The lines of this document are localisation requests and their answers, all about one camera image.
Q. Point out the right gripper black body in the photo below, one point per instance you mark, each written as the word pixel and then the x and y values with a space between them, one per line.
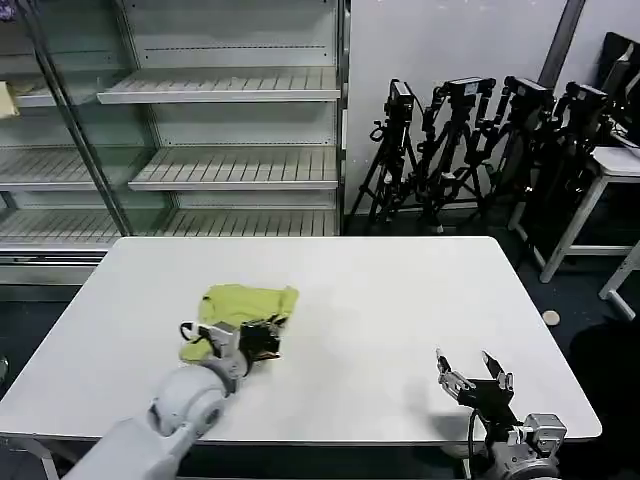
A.
pixel 487 397

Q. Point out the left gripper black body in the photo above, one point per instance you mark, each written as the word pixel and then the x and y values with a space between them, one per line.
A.
pixel 260 341

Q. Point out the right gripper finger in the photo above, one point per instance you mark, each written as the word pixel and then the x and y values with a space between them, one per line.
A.
pixel 452 377
pixel 502 379

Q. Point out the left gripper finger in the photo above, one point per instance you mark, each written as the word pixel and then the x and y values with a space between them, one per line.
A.
pixel 277 322

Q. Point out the yellow-green shirt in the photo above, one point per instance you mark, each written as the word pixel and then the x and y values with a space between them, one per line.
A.
pixel 240 302

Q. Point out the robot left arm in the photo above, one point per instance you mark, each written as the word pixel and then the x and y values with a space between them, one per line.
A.
pixel 185 400

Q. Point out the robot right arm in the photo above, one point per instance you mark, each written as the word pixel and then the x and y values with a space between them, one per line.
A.
pixel 530 445

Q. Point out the small tan floor disc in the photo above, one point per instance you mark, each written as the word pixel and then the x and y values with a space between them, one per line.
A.
pixel 552 317

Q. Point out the white rectangular table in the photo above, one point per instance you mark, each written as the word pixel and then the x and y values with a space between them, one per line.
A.
pixel 375 310

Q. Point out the grey open shelf rack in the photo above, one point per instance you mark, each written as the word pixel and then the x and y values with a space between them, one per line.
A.
pixel 240 165

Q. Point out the white side desk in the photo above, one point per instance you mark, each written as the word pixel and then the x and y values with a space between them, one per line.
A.
pixel 617 162

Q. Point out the glass door display cabinet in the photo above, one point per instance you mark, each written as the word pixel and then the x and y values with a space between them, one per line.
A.
pixel 55 165

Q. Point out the black monitor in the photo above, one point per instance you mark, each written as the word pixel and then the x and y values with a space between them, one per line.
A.
pixel 620 75

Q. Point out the white desk leg frame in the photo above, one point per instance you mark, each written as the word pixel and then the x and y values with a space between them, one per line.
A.
pixel 622 280

